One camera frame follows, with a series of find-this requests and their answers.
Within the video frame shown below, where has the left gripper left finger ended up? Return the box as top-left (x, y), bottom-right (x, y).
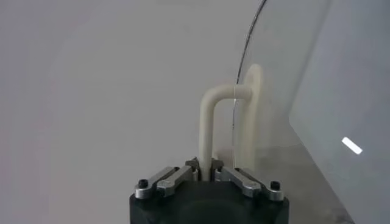
top-left (135, 156), bottom-right (200, 200)

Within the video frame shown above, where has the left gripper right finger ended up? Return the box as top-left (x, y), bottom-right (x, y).
top-left (210, 157), bottom-right (285, 202)

